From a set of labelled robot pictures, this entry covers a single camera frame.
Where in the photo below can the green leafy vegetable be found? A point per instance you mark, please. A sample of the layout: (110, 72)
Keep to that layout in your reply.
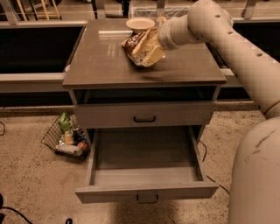
(65, 122)

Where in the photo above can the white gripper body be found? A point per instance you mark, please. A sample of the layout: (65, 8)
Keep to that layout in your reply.
(165, 35)

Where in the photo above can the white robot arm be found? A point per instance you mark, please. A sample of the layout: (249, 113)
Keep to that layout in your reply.
(255, 187)

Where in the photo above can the closed grey upper drawer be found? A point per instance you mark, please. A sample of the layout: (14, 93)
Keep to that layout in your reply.
(127, 115)

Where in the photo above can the open grey middle drawer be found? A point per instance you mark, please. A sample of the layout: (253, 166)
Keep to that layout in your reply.
(145, 165)

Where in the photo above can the grey drawer cabinet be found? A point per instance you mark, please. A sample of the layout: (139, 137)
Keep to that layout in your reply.
(101, 73)

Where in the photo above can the white ceramic bowl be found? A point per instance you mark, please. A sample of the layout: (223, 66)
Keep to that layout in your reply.
(139, 24)

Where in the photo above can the clear plastic bin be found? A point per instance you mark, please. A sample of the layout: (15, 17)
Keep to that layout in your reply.
(151, 12)

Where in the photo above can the brown chip bag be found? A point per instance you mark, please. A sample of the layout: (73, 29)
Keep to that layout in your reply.
(139, 45)

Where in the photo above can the yellow bottle in basket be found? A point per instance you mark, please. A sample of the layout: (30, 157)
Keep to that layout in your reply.
(69, 138)

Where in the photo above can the black wire basket left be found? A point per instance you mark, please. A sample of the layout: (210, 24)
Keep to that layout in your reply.
(55, 136)

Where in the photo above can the silver can in basket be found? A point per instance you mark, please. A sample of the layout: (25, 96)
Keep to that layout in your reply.
(69, 149)

